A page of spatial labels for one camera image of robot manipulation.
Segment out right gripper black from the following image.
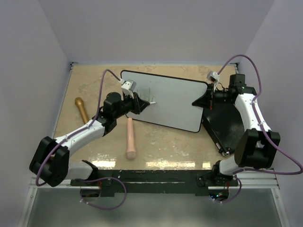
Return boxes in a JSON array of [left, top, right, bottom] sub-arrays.
[[192, 83, 232, 110]]

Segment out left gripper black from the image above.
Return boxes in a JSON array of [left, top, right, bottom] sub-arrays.
[[114, 91, 149, 119]]

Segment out white whiteboard black frame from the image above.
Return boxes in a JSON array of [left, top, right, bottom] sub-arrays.
[[121, 70, 207, 133]]

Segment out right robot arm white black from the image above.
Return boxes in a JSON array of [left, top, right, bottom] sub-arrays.
[[192, 71, 280, 186]]

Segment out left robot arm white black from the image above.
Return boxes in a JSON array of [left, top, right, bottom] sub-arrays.
[[29, 92, 151, 187]]

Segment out black keyboard case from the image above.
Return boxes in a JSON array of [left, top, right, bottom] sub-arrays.
[[202, 104, 245, 157]]

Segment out pink toy microphone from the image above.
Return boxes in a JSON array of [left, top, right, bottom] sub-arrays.
[[126, 118, 136, 160]]

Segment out gold toy microphone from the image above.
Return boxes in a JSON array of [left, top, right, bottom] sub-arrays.
[[74, 97, 89, 124]]

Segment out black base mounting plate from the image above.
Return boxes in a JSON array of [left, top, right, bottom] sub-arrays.
[[71, 170, 238, 197]]

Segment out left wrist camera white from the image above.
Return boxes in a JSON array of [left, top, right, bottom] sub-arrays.
[[119, 79, 136, 98]]

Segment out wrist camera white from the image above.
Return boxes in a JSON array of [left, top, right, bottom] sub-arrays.
[[206, 71, 220, 84], [119, 79, 136, 98]]

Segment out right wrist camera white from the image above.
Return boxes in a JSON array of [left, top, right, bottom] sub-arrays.
[[206, 71, 220, 84]]

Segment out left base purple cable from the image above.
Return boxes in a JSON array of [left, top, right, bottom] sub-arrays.
[[80, 177, 128, 209]]

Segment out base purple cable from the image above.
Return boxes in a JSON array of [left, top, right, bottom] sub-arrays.
[[212, 175, 242, 204], [80, 177, 128, 209]]

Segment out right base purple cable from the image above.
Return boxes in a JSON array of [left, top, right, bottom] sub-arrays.
[[212, 175, 242, 204]]

